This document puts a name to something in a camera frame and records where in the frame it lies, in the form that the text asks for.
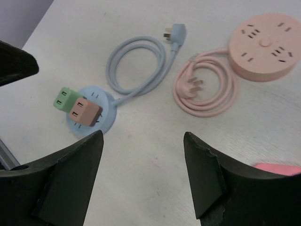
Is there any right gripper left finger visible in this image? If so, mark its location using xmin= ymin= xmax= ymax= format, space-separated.
xmin=0 ymin=131 xmax=103 ymax=226

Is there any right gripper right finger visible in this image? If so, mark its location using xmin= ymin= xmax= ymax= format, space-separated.
xmin=183 ymin=132 xmax=301 ymax=226

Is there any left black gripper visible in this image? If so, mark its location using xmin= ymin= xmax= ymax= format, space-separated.
xmin=0 ymin=41 xmax=39 ymax=86

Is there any green charger plug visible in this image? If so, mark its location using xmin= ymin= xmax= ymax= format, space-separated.
xmin=53 ymin=87 xmax=86 ymax=113

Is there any coral pink plug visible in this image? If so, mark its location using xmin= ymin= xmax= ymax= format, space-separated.
xmin=254 ymin=163 xmax=301 ymax=176

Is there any pink brown charger plug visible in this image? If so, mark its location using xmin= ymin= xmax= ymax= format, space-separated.
xmin=69 ymin=97 xmax=103 ymax=127

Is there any blue round power strip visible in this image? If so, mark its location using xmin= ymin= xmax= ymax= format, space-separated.
xmin=66 ymin=86 xmax=117 ymax=138

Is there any pink round power strip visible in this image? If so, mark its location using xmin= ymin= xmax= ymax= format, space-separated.
xmin=229 ymin=13 xmax=301 ymax=82

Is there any aluminium rail frame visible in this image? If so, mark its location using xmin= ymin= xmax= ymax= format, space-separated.
xmin=0 ymin=139 xmax=20 ymax=170

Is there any blue power cord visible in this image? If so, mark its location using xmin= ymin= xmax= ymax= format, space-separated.
xmin=105 ymin=23 xmax=188 ymax=106

